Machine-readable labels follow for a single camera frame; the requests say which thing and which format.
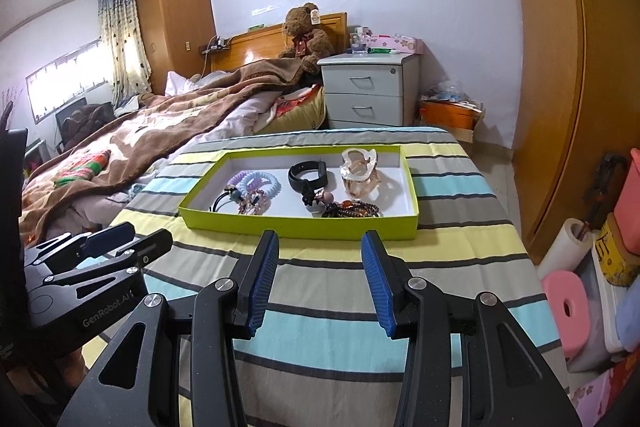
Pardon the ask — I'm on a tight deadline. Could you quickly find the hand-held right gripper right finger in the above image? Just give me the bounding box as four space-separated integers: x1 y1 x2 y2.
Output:
361 229 582 427

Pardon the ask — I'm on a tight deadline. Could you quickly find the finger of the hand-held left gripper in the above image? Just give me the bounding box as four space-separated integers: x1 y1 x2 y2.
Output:
42 228 174 303
24 222 137 269

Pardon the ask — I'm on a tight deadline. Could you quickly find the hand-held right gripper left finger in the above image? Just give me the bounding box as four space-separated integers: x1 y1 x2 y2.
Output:
57 229 280 427

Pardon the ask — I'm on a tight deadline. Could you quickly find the green cardboard box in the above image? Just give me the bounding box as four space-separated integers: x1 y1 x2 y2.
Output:
178 145 420 242

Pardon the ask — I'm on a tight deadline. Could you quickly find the brown beaded bracelet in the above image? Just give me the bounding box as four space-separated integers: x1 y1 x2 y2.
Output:
321 201 382 219

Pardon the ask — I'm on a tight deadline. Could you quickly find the pink rhinestone hair tie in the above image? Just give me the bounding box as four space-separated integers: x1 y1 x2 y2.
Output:
237 189 273 216

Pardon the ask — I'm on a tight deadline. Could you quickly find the black hair tie teal bead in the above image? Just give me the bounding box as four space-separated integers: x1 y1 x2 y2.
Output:
208 187 247 214

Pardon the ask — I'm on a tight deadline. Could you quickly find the blue spiral hair tie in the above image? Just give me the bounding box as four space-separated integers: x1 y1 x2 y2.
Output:
247 171 284 202

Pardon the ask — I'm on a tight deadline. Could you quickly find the purple spiral hair tie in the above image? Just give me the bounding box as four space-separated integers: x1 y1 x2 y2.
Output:
228 170 261 196

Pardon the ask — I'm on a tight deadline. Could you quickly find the clear pink hair claw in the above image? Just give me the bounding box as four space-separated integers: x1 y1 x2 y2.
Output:
339 148 385 202

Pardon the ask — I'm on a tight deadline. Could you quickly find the black wristband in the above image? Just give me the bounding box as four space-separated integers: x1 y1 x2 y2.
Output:
288 161 329 194

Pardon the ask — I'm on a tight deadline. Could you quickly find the striped tablecloth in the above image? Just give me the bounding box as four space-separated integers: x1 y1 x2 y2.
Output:
82 126 571 427

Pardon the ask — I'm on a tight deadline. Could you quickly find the dark chair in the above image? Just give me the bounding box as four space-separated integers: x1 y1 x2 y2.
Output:
55 101 117 154

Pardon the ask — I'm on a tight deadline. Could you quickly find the brown fleece blanket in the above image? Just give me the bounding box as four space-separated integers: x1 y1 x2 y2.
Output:
20 57 307 238

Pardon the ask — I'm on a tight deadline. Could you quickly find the window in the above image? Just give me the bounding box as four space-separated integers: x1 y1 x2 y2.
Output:
25 37 112 124

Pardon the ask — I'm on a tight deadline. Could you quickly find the olive red cushion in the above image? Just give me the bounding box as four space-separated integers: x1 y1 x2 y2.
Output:
260 87 328 134

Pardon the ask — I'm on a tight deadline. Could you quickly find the orange storage box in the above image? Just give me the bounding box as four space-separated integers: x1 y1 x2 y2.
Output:
419 99 487 142

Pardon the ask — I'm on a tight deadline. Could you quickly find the patterned curtain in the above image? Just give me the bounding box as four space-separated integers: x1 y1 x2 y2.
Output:
96 0 153 108

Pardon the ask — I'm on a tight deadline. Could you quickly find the white paper roll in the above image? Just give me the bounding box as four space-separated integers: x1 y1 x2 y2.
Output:
537 217 594 281

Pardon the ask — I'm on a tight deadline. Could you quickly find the grey nightstand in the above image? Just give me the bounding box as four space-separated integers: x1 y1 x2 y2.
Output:
317 52 421 130

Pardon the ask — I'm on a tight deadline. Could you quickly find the pink plastic stool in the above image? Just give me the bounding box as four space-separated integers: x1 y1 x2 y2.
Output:
542 271 606 364

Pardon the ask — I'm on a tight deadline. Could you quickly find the power strip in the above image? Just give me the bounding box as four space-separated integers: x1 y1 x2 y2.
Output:
200 36 232 54

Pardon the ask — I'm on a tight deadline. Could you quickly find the tall wooden cabinet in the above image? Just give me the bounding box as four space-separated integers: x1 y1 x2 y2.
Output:
134 0 218 96

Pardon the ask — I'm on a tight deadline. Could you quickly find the wooden headboard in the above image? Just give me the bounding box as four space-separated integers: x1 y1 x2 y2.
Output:
206 11 349 76

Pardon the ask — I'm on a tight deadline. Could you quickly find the yellow tin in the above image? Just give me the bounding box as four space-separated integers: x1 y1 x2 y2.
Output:
598 213 640 288

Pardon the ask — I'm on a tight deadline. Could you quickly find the pink floral box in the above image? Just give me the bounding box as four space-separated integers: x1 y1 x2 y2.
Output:
362 33 425 56

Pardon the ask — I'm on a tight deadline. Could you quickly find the brown teddy bear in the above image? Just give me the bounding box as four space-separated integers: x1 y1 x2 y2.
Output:
278 2 335 70

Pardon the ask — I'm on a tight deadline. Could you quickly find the red plastic bin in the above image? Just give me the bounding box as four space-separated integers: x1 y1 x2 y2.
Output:
614 148 640 244

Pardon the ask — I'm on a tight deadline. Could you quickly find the large wooden wardrobe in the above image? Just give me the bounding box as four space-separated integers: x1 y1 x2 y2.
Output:
500 0 640 266

